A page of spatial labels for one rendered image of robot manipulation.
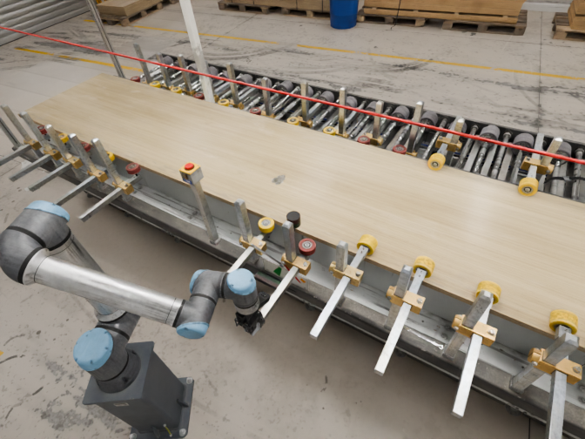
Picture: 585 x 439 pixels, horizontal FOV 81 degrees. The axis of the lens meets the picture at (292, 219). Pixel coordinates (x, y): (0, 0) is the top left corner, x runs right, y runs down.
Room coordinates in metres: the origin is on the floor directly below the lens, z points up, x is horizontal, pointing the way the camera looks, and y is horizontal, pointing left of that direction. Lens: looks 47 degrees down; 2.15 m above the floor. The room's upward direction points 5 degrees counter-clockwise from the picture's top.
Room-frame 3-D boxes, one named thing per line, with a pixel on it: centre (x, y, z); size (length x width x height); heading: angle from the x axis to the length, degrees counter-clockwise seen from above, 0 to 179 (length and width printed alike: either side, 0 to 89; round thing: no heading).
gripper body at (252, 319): (0.65, 0.20, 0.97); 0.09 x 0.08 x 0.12; 144
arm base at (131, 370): (0.63, 0.85, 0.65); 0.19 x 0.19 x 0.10
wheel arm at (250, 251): (1.01, 0.25, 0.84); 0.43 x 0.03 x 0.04; 145
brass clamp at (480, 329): (0.52, -0.61, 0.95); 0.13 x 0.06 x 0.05; 55
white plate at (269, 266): (0.97, 0.06, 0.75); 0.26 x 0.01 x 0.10; 55
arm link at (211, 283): (0.67, 0.31, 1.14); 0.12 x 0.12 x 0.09; 77
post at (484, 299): (0.53, -0.59, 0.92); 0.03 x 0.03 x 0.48; 55
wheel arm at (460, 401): (0.46, -0.59, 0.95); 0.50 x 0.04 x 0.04; 145
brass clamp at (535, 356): (0.38, -0.81, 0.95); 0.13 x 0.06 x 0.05; 55
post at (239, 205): (1.11, 0.23, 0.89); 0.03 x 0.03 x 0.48; 55
